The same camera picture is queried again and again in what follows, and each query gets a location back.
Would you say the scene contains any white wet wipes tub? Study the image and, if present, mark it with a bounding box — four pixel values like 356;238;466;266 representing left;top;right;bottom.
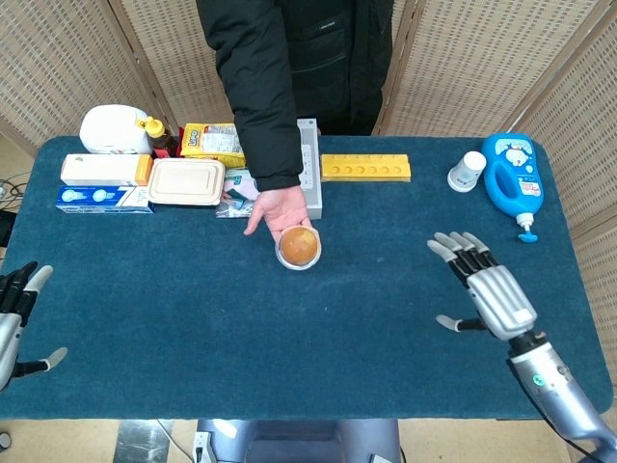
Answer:
79;103;151;156

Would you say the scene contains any wicker folding screen panel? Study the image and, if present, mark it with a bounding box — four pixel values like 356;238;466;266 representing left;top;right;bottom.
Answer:
108;0;237;130
0;0;166;156
509;41;617;422
373;0;600;139

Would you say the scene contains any person's black jacket torso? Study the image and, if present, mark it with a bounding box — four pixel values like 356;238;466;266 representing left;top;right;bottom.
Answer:
269;0;395;137

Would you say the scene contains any orange jelly cup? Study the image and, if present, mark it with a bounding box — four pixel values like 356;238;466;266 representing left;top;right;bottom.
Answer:
274;225;324;272

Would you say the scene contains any blue detergent pump bottle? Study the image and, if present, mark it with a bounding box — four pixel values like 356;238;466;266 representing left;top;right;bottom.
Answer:
481;132;540;244

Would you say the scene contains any white and orange carton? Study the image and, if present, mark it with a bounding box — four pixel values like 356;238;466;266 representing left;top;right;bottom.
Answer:
60;152;155;187

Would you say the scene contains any blue and white carton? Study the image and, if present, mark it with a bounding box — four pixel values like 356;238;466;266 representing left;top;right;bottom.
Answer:
54;184;156;215

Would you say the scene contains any green white wipes packet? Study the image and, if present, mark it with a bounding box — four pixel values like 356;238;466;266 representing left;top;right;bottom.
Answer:
215;168;262;220

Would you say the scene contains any person's bare hand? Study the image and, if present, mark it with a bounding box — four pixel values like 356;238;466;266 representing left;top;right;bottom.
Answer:
242;184;313;243

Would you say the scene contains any person's black jacket sleeve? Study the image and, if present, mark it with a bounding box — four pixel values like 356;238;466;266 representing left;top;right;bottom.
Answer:
201;0;310;193

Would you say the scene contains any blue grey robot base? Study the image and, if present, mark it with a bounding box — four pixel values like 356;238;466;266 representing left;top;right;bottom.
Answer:
195;418;402;463

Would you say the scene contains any grey floor cable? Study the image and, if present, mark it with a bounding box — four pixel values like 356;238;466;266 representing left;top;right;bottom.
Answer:
155;418;196;460

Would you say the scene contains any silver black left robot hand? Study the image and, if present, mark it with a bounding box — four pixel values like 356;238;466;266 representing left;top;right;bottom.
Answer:
0;260;69;393

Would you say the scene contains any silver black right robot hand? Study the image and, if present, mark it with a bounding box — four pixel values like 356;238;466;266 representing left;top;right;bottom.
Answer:
426;231;539;342

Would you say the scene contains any yellow snack package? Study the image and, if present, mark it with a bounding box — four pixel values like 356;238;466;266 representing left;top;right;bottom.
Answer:
179;122;247;163

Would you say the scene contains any yellow plastic hole tray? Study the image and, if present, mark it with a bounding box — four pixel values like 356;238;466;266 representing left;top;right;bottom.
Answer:
319;153;413;184

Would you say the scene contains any honey bottle with yellow cap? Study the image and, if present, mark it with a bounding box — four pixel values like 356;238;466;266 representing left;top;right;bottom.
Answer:
136;115;180;153

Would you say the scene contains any grey power strip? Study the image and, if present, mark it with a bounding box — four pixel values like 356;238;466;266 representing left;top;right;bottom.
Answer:
295;118;324;221

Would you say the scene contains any blue table cloth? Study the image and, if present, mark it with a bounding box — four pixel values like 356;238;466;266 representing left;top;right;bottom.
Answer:
0;134;580;422

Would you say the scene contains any beige lidded lunch box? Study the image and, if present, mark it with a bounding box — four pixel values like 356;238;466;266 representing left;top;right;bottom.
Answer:
147;157;228;207

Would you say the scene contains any white floor power strip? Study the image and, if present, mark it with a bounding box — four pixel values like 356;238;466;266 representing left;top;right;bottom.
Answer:
192;430;212;463

